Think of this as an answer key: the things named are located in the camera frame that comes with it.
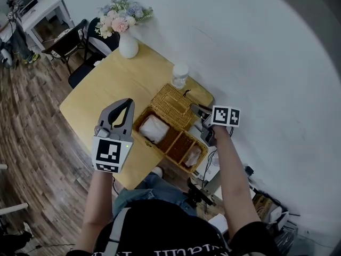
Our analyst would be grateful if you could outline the pastel flower bouquet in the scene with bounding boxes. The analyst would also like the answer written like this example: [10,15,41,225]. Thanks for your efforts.
[94,0,155,40]

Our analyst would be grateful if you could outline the white router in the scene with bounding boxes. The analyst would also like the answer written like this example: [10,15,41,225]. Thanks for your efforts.
[269,206,290,230]

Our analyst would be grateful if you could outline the clear plastic jar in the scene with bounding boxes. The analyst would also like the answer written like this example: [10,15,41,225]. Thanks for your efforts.
[170,62,190,90]

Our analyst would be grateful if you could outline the wicker basket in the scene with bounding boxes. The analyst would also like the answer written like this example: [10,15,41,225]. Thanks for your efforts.
[132,83,209,174]

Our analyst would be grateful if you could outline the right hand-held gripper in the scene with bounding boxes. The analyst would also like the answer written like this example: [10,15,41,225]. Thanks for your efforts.
[189,103,241,147]

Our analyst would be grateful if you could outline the person's black shirt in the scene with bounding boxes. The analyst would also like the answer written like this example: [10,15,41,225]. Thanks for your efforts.
[68,198,283,256]

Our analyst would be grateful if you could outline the white paper sheet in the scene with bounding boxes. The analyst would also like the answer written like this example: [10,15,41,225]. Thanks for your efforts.
[207,213,229,235]

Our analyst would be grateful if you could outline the white vase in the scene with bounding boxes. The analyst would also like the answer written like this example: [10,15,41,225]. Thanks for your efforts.
[118,30,140,59]

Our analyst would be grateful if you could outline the white wooden frame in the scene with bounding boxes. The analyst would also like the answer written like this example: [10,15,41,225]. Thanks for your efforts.
[0,202,29,216]

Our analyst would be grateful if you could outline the light wooden table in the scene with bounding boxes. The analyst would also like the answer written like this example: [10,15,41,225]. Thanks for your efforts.
[59,39,215,190]

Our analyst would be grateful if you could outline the person's right forearm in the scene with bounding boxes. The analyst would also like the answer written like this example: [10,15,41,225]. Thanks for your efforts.
[212,125,262,237]

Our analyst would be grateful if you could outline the person's left forearm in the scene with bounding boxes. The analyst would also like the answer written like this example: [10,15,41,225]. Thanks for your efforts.
[79,169,116,252]

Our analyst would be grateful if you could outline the black folding chair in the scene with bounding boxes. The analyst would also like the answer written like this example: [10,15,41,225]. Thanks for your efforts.
[68,17,121,90]

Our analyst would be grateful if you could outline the white desk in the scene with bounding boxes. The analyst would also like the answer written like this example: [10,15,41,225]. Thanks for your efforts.
[19,0,76,52]

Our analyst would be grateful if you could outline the black waist-mounted device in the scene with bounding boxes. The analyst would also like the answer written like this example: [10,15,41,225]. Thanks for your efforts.
[186,177,217,208]

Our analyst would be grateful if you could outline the crumpled clear plastic packet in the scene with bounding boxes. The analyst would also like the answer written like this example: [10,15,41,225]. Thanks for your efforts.
[184,146,202,168]

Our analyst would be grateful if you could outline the person's blue jeans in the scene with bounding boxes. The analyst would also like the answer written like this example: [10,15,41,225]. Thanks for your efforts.
[112,172,198,219]

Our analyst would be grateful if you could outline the black chair with patterned cushion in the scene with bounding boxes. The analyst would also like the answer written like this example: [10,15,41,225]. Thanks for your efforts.
[42,18,89,75]

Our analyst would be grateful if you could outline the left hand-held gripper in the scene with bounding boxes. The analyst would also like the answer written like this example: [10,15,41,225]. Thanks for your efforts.
[92,98,135,174]

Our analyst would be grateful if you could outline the grey shoulder strap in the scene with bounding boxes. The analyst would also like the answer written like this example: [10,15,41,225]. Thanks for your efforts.
[104,207,132,256]

